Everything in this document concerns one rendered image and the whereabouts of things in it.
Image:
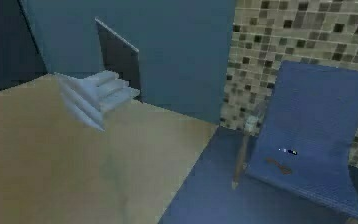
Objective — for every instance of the blue armchair with wooden legs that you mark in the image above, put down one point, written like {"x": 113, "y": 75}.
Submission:
{"x": 313, "y": 126}

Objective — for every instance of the small dark object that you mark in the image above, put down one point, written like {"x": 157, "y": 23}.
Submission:
{"x": 291, "y": 152}

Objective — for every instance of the tan bed with dark headboard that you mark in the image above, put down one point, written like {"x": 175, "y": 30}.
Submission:
{"x": 70, "y": 166}

